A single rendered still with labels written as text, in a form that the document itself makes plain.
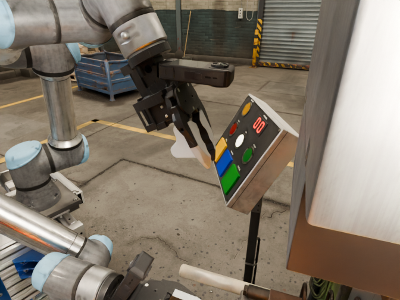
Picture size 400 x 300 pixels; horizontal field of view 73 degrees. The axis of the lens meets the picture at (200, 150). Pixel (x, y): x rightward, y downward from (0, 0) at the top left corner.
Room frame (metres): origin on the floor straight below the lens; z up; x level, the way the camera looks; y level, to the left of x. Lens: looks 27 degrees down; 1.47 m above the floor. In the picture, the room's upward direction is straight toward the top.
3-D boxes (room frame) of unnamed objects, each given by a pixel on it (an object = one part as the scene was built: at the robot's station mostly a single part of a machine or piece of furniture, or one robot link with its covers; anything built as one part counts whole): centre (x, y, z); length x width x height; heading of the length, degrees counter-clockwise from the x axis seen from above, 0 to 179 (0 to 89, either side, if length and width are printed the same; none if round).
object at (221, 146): (0.90, -0.08, 1.01); 0.07 x 0.05 x 0.07; 6
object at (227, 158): (0.80, -0.09, 1.01); 0.07 x 0.05 x 0.07; 6
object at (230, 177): (0.70, -0.10, 1.01); 0.07 x 0.05 x 0.07; 6
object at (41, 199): (0.84, 0.62, 0.87); 0.15 x 0.15 x 0.10
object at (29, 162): (0.84, 0.61, 0.98); 0.13 x 0.12 x 0.14; 131
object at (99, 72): (5.44, 1.81, 0.36); 1.20 x 0.80 x 0.72; 51
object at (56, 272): (0.36, 0.27, 1.00); 0.11 x 0.08 x 0.09; 71
